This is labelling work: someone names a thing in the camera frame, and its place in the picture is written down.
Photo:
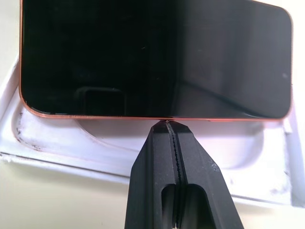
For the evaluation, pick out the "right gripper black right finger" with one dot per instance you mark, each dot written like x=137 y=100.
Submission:
x=202 y=190

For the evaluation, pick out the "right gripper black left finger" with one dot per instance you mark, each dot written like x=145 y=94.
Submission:
x=152 y=181

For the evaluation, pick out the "orange smartphone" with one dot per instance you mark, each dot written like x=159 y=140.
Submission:
x=119 y=59

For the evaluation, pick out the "white phone box base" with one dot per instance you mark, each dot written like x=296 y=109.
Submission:
x=298 y=167

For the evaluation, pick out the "white moulded paper insert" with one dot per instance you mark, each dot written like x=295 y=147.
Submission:
x=71 y=143

